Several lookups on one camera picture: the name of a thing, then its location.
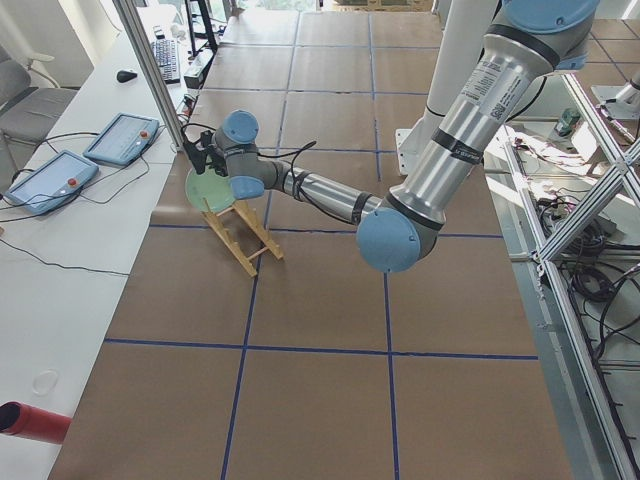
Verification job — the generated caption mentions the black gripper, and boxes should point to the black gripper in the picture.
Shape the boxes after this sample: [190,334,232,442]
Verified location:
[183,130,227,177]

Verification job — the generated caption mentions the pale green plate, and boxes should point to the pale green plate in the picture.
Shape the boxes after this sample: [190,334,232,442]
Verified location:
[185,169,235,212]

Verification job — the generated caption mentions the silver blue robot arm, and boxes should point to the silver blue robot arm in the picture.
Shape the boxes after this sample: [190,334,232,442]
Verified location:
[183,1,598,273]

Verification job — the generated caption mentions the wooden dish rack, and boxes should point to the wooden dish rack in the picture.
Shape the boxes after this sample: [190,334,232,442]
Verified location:
[202,200,284,277]

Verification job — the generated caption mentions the blue teach pendant far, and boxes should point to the blue teach pendant far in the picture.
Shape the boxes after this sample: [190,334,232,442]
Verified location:
[83,113,160,166]

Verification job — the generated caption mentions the blue teach pendant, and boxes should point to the blue teach pendant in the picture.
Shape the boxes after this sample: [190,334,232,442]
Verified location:
[4,150,99,214]
[83,113,160,166]

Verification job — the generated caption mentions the black computer keyboard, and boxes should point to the black computer keyboard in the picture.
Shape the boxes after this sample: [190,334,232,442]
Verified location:
[150,39,181,84]

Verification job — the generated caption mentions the black computer mouse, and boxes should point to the black computer mouse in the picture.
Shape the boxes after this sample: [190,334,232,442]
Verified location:
[116,70,138,84]

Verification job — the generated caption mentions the blue teach pendant near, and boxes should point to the blue teach pendant near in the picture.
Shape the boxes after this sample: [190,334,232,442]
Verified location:
[4,150,99,214]

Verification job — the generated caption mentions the grey office chair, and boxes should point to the grey office chair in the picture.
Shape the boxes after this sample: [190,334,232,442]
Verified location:
[1,48,77,144]

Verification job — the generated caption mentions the red cylinder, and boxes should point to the red cylinder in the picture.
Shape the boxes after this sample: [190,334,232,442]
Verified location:
[1,401,72,444]

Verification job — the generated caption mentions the aluminium frame post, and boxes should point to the aluminium frame post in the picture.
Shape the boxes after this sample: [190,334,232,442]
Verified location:
[113,0,183,151]

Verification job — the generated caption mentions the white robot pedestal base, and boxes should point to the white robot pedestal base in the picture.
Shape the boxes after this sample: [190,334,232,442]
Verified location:
[395,0,501,175]

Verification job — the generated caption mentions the aluminium frame rail structure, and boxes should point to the aluminium frame rail structure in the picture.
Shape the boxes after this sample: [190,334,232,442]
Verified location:
[499,74,640,480]

